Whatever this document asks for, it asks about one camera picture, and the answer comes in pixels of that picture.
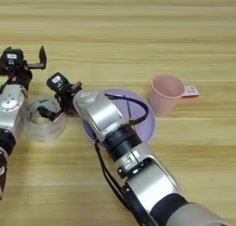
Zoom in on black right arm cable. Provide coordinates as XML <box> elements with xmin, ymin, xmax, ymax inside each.
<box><xmin>104</xmin><ymin>93</ymin><xmax>150</xmax><ymax>126</ymax></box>

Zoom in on lilac round plate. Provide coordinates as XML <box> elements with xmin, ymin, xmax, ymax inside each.
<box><xmin>81</xmin><ymin>89</ymin><xmax>157</xmax><ymax>150</ymax></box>

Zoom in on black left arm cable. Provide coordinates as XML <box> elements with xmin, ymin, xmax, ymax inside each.
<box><xmin>0</xmin><ymin>72</ymin><xmax>17</xmax><ymax>95</ymax></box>

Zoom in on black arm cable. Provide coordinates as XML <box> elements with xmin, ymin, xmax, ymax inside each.
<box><xmin>104</xmin><ymin>93</ymin><xmax>150</xmax><ymax>126</ymax></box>
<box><xmin>0</xmin><ymin>72</ymin><xmax>17</xmax><ymax>95</ymax></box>

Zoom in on pink plastic cup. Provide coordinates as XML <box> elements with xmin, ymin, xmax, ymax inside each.
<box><xmin>148</xmin><ymin>74</ymin><xmax>186</xmax><ymax>118</ymax></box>

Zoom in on black box with white label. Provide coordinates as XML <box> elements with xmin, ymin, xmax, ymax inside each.
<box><xmin>1</xmin><ymin>48</ymin><xmax>26</xmax><ymax>68</ymax></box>
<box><xmin>46</xmin><ymin>71</ymin><xmax>68</xmax><ymax>93</ymax></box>

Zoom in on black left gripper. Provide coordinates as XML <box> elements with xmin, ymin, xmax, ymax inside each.
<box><xmin>0</xmin><ymin>44</ymin><xmax>48</xmax><ymax>90</ymax></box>

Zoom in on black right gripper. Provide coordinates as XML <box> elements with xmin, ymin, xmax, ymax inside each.
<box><xmin>36</xmin><ymin>80</ymin><xmax>84</xmax><ymax>124</ymax></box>

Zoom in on yellow tape measure with strap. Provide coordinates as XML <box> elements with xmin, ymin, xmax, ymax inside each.
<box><xmin>93</xmin><ymin>139</ymin><xmax>133</xmax><ymax>212</ymax></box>

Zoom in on clear glass cup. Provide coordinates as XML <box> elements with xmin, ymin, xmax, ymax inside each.
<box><xmin>24</xmin><ymin>95</ymin><xmax>67</xmax><ymax>143</ymax></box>

